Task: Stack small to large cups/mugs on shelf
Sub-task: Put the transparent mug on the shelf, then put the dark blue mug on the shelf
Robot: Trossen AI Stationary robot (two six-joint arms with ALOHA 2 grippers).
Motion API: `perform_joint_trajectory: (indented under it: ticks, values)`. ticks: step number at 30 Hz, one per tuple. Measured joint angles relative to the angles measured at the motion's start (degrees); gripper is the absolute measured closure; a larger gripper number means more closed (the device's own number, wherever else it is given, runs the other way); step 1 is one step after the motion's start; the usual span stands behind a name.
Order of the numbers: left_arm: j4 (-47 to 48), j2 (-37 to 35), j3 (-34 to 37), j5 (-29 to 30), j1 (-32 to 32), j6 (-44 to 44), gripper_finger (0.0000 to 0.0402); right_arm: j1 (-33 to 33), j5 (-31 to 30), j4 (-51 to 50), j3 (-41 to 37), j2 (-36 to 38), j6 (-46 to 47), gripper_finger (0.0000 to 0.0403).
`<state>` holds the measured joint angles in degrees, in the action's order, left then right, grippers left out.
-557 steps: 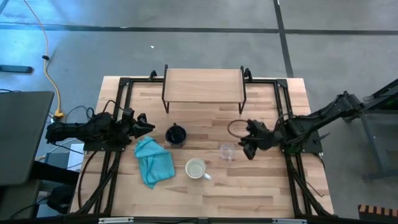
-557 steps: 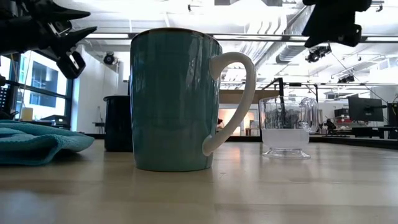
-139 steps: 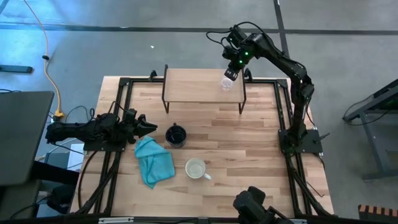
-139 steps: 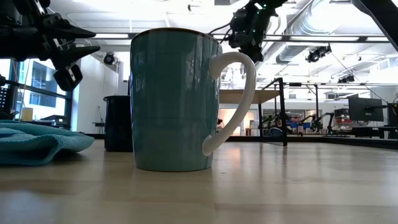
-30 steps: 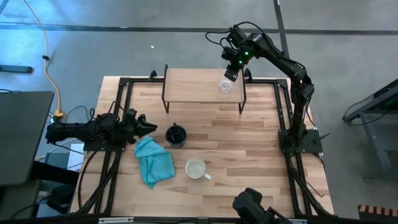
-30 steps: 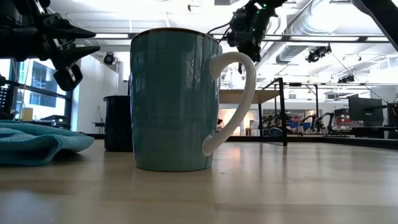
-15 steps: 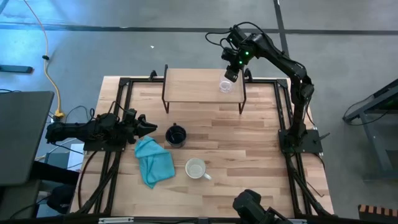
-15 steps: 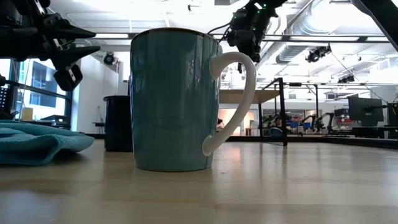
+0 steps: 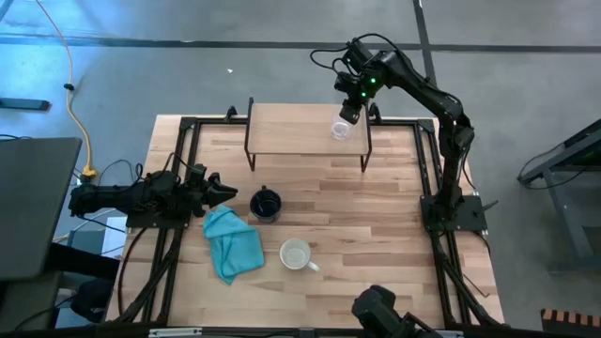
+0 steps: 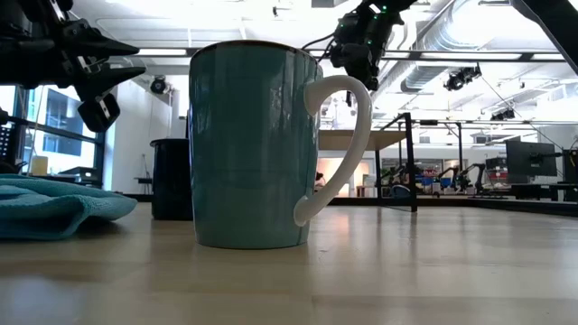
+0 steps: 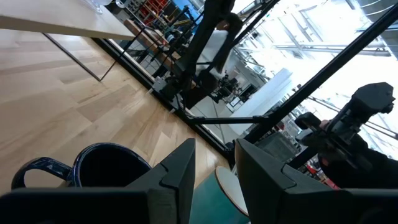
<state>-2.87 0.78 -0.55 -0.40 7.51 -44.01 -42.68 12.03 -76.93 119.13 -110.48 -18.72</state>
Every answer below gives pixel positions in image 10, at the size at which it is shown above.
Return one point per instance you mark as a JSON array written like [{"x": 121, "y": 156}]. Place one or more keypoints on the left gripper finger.
[
  {"x": 110, "y": 49},
  {"x": 108, "y": 77}
]

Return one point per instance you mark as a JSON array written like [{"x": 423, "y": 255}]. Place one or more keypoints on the black mug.
[{"x": 171, "y": 180}]

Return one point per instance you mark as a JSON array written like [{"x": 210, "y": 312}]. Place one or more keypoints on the black monitor on arm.
[{"x": 571, "y": 166}]

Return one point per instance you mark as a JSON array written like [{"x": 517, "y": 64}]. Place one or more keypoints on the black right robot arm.
[{"x": 555, "y": 27}]

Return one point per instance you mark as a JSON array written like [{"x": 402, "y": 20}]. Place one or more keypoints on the background black robot arm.
[{"x": 472, "y": 178}]

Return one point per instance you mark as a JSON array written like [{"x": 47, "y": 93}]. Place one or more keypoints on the black ceiling spotlight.
[
  {"x": 158, "y": 85},
  {"x": 503, "y": 115},
  {"x": 460, "y": 79}
]

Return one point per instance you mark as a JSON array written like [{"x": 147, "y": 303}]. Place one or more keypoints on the black perforated panel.
[{"x": 5, "y": 144}]

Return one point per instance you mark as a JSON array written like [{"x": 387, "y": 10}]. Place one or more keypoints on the background dark table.
[{"x": 142, "y": 179}]

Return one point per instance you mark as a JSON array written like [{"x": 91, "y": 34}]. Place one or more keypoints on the pale yellow container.
[{"x": 39, "y": 165}]

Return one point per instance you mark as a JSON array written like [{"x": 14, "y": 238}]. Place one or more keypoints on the long ceiling light bar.
[{"x": 474, "y": 56}]

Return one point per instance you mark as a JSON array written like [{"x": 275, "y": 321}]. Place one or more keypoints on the teal microfibre cloth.
[{"x": 54, "y": 207}]

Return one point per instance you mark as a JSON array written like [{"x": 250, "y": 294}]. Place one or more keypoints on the large black computer monitor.
[{"x": 530, "y": 158}]

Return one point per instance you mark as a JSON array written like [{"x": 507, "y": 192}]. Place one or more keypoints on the silver ventilation duct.
[{"x": 429, "y": 77}]

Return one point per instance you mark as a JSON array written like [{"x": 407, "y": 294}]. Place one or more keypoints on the black aluminium table frame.
[{"x": 519, "y": 205}]

